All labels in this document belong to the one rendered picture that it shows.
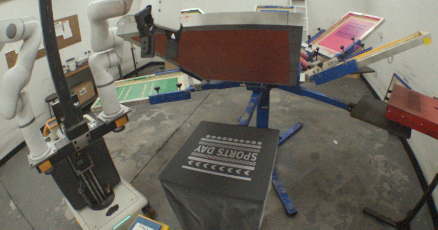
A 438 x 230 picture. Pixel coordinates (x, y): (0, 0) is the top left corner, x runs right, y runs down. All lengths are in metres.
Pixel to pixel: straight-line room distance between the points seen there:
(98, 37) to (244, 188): 0.84
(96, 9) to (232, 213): 0.95
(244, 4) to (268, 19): 4.72
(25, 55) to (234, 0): 4.88
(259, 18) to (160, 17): 0.24
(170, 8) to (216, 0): 4.99
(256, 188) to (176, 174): 0.33
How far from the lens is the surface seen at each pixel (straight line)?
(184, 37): 0.70
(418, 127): 1.37
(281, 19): 0.55
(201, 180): 0.88
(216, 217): 1.00
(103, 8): 0.84
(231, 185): 0.85
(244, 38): 0.64
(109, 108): 1.09
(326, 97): 1.68
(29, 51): 0.87
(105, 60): 1.03
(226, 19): 0.57
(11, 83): 0.85
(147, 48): 0.43
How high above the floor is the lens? 1.58
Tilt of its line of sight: 27 degrees down
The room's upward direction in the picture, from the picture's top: 4 degrees counter-clockwise
